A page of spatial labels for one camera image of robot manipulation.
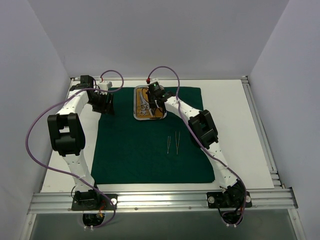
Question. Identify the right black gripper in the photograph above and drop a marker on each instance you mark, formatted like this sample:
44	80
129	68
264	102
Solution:
152	104

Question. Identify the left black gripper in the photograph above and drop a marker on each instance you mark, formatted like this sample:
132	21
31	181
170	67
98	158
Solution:
104	106

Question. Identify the steel tray with orange liner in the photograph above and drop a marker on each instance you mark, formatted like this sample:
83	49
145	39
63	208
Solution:
136	102

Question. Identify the green surgical cloth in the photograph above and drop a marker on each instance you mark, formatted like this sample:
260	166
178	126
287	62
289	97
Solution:
130	151

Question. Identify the thin steel tweezers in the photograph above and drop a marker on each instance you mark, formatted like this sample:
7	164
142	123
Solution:
177	141

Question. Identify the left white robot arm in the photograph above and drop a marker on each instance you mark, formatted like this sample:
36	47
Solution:
67	136

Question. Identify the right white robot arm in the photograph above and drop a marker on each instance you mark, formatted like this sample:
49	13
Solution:
204	131

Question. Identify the steel scissors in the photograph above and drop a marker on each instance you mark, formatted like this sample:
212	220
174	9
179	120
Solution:
142	99

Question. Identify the steel forceps with rings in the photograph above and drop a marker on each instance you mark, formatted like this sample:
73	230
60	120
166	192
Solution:
142	110

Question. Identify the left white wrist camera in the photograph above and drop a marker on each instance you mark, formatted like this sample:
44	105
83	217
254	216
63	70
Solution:
105	83

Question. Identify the back aluminium rail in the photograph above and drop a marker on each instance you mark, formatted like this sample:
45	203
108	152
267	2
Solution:
141	78

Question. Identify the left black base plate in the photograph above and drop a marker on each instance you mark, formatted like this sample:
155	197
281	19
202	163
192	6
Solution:
100	202

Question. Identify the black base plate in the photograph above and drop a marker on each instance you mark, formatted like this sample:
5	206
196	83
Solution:
100	202
228	199

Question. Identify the aluminium frame rail right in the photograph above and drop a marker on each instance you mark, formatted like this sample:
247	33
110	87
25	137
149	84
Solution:
276	179

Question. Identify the front aluminium rail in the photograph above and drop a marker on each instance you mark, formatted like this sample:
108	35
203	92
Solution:
164	201

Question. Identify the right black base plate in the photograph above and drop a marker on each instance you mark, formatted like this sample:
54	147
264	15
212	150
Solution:
228	199

